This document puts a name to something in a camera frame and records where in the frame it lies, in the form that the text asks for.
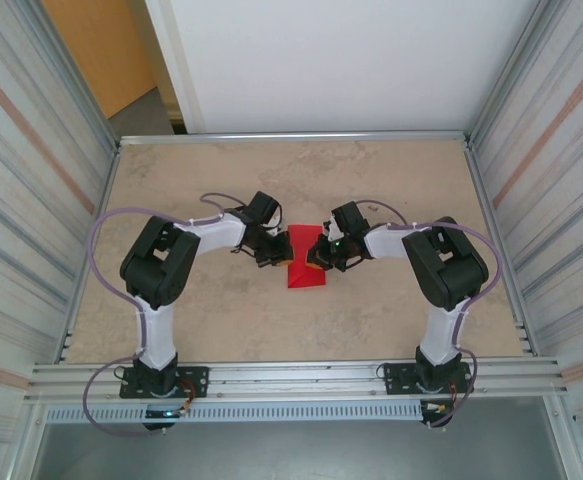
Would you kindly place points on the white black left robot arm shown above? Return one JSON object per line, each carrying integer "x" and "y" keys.
{"x": 158, "y": 335}

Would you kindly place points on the orange wooden door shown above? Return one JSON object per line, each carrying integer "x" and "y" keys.
{"x": 101, "y": 50}

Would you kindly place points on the black electronics module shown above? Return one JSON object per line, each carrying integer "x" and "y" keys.
{"x": 158, "y": 426}
{"x": 433, "y": 422}

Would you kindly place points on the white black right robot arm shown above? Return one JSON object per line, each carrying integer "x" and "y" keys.
{"x": 443, "y": 335}

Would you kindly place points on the aluminium table crossbar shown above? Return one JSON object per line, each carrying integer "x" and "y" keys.
{"x": 296, "y": 138}

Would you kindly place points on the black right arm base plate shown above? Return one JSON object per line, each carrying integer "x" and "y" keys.
{"x": 396, "y": 377}

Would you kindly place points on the white door frame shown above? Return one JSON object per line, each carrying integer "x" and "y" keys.
{"x": 176, "y": 60}

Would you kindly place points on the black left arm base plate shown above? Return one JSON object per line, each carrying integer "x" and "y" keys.
{"x": 196, "y": 381}

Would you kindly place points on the red paper sheet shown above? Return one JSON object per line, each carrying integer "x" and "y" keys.
{"x": 311, "y": 278}

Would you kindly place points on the aluminium upright post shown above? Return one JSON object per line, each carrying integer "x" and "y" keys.
{"x": 78, "y": 65}
{"x": 513, "y": 65}

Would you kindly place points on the wide aluminium mounting rail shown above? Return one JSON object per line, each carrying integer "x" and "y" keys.
{"x": 296, "y": 382}

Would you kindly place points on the aluminium table side rail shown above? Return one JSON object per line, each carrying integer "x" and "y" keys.
{"x": 488, "y": 210}
{"x": 106, "y": 200}

